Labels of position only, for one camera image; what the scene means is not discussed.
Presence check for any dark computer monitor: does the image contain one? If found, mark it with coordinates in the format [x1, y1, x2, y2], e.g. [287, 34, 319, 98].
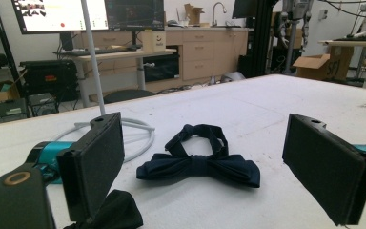
[104, 0, 166, 32]

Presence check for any metal sink faucet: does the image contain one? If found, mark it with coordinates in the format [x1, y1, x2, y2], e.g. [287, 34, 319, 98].
[211, 1, 228, 28]

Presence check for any wooden cabinet counter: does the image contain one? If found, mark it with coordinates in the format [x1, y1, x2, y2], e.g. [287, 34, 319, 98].
[72, 27, 251, 94]

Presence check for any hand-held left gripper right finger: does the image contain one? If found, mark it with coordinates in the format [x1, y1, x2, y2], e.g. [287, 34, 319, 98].
[281, 113, 366, 227]

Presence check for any open cardboard box on counter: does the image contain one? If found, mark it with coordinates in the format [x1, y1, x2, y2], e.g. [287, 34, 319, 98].
[184, 3, 205, 26]

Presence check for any grey robot stand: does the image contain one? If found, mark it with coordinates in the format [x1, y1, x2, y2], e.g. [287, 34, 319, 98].
[278, 0, 313, 76]

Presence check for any large printed cardboard box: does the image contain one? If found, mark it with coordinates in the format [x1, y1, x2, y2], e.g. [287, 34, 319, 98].
[292, 45, 355, 81]

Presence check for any black electronic device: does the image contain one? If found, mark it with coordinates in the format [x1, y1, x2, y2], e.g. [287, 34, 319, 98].
[0, 97, 31, 125]

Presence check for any bright computer monitor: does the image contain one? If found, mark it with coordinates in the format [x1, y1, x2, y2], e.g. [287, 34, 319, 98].
[10, 0, 110, 35]

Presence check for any black keyboard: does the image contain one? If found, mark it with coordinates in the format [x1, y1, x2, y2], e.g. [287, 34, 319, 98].
[61, 46, 138, 57]

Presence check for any wooden standing desk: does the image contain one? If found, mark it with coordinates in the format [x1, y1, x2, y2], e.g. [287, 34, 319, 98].
[52, 47, 178, 108]

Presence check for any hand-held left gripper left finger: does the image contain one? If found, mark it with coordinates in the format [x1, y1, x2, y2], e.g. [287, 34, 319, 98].
[56, 112, 126, 222]

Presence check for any white cable loop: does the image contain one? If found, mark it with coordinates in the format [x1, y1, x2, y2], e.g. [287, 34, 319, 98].
[52, 0, 156, 164]

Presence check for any black equipment case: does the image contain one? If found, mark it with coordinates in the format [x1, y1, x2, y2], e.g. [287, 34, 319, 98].
[19, 59, 79, 103]

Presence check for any small beige smiley box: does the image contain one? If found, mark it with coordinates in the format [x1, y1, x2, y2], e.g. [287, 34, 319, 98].
[141, 30, 167, 53]

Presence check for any black bow tie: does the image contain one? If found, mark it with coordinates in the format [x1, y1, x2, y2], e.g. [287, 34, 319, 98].
[63, 189, 144, 229]

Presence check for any black metal frame column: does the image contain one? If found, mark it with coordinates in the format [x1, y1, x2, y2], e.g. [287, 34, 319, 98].
[237, 0, 280, 79]

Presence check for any navy bow tie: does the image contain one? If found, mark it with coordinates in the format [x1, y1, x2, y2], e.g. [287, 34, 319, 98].
[135, 123, 262, 189]

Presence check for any black round chair seat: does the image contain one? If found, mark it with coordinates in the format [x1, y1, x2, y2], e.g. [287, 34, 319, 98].
[103, 89, 155, 105]

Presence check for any black slanted pole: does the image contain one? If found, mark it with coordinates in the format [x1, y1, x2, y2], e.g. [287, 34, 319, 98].
[0, 0, 24, 94]

